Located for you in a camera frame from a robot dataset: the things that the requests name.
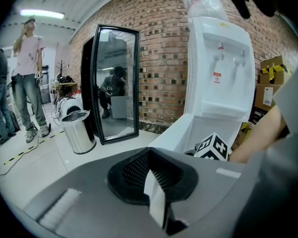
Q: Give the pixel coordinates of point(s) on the black carton with blue stripe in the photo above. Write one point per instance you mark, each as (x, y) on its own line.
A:
(257, 114)

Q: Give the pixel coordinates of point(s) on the wooden table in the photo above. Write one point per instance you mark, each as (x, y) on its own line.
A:
(64, 84)

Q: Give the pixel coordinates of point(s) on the red warning sticker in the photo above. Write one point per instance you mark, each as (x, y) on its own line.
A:
(216, 77)

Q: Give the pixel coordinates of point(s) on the ceiling tube light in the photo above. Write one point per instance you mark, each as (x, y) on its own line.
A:
(42, 14)

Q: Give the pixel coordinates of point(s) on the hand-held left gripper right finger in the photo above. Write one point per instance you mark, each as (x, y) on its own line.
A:
(213, 187)

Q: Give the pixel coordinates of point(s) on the white water dispenser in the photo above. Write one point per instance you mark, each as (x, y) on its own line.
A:
(221, 95)

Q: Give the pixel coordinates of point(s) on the white drip tray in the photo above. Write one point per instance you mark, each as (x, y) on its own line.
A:
(223, 110)

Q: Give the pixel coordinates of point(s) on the cardboard box with yellow tape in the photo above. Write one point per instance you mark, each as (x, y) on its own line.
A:
(273, 71)

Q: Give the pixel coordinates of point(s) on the black glass-door fridge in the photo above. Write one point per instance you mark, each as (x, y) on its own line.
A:
(114, 83)

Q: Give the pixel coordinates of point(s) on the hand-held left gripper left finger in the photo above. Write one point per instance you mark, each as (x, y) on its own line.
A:
(89, 195)

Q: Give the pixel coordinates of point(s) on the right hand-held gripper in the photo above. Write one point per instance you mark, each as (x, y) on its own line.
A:
(213, 147)

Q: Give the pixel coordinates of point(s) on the printed cardboard box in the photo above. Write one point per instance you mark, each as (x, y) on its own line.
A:
(243, 135)

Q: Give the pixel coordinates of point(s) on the large labelled cardboard box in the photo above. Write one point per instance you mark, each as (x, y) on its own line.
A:
(260, 98)

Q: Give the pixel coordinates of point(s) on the yellow black striped tape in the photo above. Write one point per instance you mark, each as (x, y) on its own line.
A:
(27, 150)

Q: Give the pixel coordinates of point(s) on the person's light shirt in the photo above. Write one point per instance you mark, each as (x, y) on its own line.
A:
(293, 95)

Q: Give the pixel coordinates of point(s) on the steel trash bin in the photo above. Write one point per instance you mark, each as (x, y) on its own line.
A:
(77, 135)

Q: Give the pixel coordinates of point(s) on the dark coat rack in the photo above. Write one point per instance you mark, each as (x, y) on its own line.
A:
(61, 69)

